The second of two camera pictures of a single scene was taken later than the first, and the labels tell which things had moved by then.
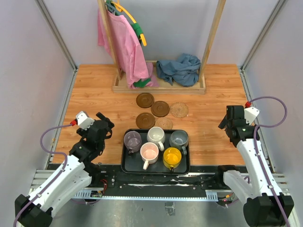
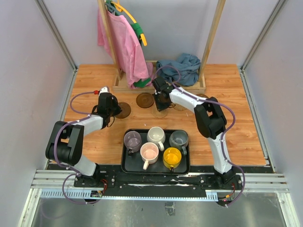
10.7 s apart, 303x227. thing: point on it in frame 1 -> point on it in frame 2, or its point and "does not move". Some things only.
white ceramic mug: [156, 135] does not move
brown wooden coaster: [145, 120] -> [126, 109]
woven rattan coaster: [165, 123] -> [161, 114]
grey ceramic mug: [179, 139] does not move
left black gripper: [102, 117] -> [118, 108]
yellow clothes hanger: [120, 8] does not move
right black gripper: [223, 124] -> [160, 107]
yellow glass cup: [172, 157] does not move
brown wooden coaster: [160, 109] does not move
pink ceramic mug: [149, 154] does not move
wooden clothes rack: [120, 84] does not move
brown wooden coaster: [145, 100] does not move
